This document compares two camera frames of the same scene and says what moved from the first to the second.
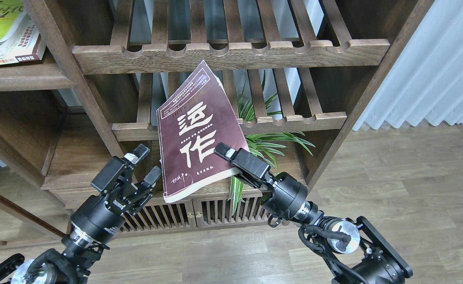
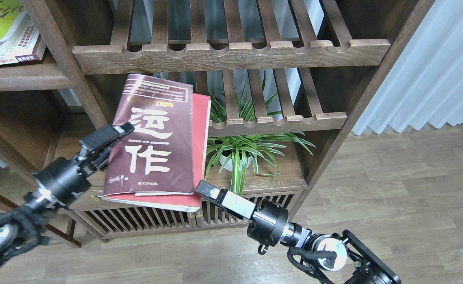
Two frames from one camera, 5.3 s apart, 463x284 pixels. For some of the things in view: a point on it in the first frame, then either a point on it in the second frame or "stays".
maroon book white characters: [198, 115] -> [159, 164]
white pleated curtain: [437, 75] stays
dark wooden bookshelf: [67, 87] stays
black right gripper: [285, 199] -> [268, 225]
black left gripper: [95, 219] -> [58, 182]
